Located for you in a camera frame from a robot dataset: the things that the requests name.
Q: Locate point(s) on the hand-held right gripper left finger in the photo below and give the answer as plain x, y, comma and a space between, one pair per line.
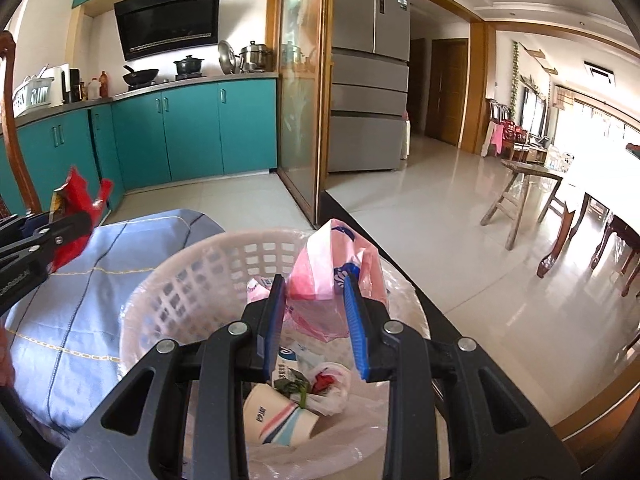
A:
275, 332

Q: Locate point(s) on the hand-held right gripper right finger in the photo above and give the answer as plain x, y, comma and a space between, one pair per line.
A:
355, 332

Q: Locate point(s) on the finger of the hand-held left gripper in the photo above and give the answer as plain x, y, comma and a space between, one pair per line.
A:
40, 220
65, 235

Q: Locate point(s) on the red snack wrapper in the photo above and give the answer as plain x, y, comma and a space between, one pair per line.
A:
75, 200

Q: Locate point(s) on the white plastic bag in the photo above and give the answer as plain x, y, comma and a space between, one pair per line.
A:
330, 385

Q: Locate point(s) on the pink plastic bag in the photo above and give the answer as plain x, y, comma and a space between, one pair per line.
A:
320, 270

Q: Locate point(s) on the white paper cup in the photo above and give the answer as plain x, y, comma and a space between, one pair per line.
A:
270, 420

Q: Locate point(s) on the white plastic basket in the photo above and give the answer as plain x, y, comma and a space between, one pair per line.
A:
200, 280

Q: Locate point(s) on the carved wooden chair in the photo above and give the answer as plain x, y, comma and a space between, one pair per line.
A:
12, 135

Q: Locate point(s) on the white lattice waste basket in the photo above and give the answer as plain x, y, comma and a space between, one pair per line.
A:
320, 440

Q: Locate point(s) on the white dish rack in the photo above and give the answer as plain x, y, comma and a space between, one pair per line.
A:
32, 95

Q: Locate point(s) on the white kettle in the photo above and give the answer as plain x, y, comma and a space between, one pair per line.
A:
57, 82

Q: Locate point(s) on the black flask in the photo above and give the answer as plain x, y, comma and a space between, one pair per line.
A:
75, 85

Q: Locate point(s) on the brown sauce bottle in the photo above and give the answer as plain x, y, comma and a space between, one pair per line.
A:
104, 85

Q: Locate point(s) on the teal kitchen base cabinets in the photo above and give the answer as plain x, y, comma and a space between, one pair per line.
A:
195, 130

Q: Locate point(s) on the black wok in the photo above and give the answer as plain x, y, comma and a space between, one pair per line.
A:
142, 76

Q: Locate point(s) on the black lidded pot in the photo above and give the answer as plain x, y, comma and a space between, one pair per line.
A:
189, 66

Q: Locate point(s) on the wood framed glass door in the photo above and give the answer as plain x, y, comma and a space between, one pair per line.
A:
300, 110

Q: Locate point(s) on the wooden stool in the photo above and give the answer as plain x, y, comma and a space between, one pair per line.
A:
525, 172

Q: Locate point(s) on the black range hood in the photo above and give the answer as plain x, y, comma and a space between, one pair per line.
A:
170, 25

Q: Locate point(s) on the steel pot lid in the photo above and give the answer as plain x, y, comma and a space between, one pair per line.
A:
227, 57

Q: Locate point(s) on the silver refrigerator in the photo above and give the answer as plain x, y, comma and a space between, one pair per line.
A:
365, 85

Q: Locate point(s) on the brown wooden door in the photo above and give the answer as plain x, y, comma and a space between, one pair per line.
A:
447, 95

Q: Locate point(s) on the steel stock pot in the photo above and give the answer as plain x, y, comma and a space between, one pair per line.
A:
256, 57

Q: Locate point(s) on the dark wooden dining table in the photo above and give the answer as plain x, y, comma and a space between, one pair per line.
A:
615, 225

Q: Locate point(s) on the green vine garland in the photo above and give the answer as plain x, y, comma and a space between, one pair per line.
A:
515, 75

